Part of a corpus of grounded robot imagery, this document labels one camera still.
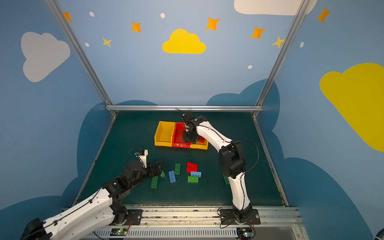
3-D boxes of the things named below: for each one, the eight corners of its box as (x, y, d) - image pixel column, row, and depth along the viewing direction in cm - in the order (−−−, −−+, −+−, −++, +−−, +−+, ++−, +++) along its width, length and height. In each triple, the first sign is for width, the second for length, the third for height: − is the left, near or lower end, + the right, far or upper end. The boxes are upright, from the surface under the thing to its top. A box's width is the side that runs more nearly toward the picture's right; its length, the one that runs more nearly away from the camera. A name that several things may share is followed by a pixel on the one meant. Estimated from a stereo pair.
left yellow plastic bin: (154, 147, 102) (153, 142, 97) (159, 126, 114) (157, 121, 110) (173, 147, 102) (172, 142, 97) (175, 126, 114) (174, 121, 110)
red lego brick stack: (186, 173, 91) (186, 171, 89) (186, 163, 95) (186, 161, 93) (198, 173, 91) (198, 171, 89) (198, 163, 95) (198, 161, 93)
